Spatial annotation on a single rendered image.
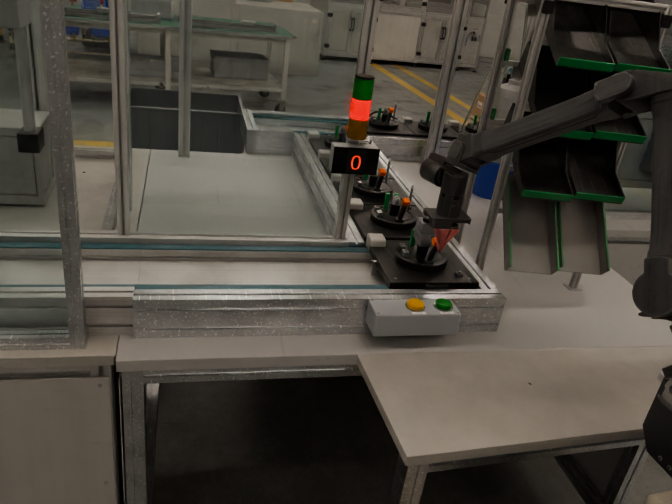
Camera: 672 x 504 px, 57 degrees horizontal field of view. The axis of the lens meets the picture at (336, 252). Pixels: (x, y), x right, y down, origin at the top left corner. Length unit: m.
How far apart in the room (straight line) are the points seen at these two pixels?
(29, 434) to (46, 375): 0.16
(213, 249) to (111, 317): 0.34
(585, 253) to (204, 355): 1.04
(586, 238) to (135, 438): 1.27
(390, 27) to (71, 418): 9.73
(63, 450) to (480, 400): 0.94
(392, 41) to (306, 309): 9.55
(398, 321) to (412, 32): 9.67
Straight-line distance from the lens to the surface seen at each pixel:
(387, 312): 1.41
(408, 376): 1.40
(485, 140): 1.41
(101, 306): 1.43
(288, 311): 1.43
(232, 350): 1.40
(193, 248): 1.63
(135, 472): 1.62
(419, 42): 10.98
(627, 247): 2.64
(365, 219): 1.85
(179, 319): 1.42
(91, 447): 1.58
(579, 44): 1.65
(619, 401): 1.55
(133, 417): 1.50
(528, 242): 1.72
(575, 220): 1.82
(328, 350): 1.43
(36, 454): 1.61
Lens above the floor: 1.69
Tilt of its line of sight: 26 degrees down
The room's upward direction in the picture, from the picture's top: 8 degrees clockwise
